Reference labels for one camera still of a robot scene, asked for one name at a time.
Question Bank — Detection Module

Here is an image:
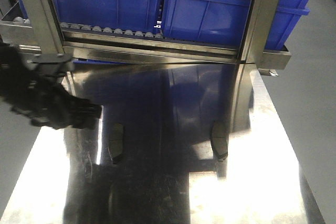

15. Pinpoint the blue plastic bin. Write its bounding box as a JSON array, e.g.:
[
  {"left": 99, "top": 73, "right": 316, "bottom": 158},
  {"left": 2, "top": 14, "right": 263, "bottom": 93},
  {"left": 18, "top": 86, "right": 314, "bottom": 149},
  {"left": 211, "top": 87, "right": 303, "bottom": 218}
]
[
  {"left": 10, "top": 0, "right": 164, "bottom": 34},
  {"left": 162, "top": 0, "right": 310, "bottom": 50}
]

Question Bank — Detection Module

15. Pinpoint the right blue plastic bin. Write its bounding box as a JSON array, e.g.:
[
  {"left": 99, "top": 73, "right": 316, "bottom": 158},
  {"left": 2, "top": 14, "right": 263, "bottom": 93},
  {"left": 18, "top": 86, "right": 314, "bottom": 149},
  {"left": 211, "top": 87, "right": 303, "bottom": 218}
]
[{"left": 162, "top": 0, "right": 310, "bottom": 50}]

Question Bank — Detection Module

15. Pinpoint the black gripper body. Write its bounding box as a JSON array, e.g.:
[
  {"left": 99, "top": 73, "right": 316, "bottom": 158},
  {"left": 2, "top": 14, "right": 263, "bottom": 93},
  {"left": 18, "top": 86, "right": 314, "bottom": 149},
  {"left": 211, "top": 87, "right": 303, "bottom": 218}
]
[{"left": 10, "top": 77, "right": 102, "bottom": 129}]

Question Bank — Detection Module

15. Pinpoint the stainless steel roller rack frame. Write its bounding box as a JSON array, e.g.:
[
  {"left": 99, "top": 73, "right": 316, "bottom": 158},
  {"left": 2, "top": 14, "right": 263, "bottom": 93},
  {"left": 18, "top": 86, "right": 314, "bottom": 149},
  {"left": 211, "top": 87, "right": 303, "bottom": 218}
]
[{"left": 1, "top": 0, "right": 291, "bottom": 74}]

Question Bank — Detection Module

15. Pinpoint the grey brake pad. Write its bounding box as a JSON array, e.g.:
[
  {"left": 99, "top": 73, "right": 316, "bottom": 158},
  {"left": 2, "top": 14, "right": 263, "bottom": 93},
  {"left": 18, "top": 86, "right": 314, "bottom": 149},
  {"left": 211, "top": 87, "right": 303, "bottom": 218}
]
[
  {"left": 108, "top": 123, "right": 124, "bottom": 164},
  {"left": 211, "top": 121, "right": 228, "bottom": 162}
]

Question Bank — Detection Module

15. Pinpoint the left blue plastic bin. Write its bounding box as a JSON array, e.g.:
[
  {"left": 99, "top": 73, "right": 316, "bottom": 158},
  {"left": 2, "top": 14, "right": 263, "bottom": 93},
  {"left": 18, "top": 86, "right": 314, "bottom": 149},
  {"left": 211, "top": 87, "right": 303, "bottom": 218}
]
[{"left": 10, "top": 0, "right": 164, "bottom": 34}]

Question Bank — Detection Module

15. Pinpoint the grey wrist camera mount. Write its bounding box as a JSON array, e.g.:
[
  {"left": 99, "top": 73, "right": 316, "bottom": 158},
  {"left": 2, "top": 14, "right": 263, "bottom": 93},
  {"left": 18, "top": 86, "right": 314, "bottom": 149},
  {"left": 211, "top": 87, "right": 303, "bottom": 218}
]
[{"left": 24, "top": 53, "right": 74, "bottom": 79}]

